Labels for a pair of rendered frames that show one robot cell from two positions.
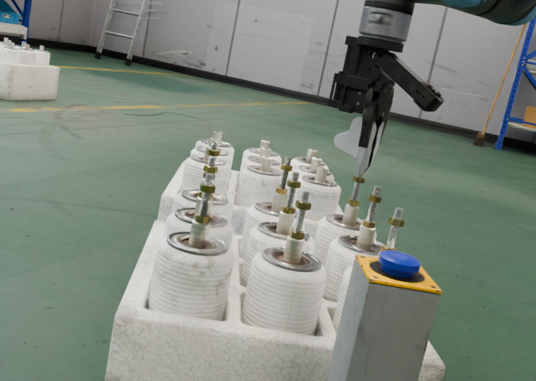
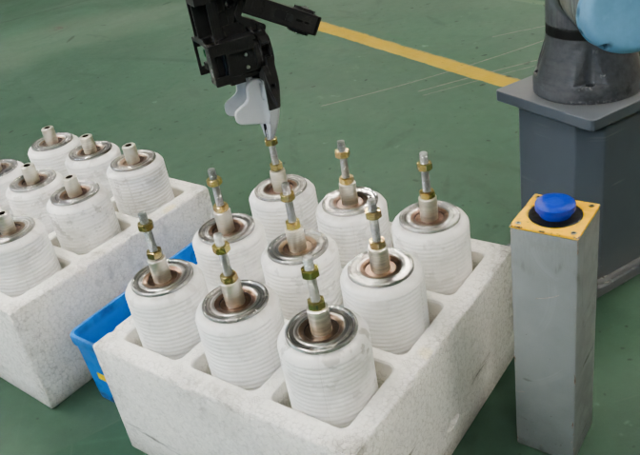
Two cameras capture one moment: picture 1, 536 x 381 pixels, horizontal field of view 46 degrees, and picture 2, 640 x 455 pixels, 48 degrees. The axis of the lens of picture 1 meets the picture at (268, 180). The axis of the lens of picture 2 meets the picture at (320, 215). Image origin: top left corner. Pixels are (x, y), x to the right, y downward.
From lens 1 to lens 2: 0.60 m
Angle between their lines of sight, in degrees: 45
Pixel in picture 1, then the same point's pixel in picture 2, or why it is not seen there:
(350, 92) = (233, 59)
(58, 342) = not seen: outside the picture
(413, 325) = (593, 244)
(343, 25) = not seen: outside the picture
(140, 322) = (370, 440)
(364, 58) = (222, 12)
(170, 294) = (351, 393)
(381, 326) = (584, 263)
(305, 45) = not seen: outside the picture
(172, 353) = (395, 434)
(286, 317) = (423, 317)
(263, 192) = (102, 217)
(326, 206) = (165, 182)
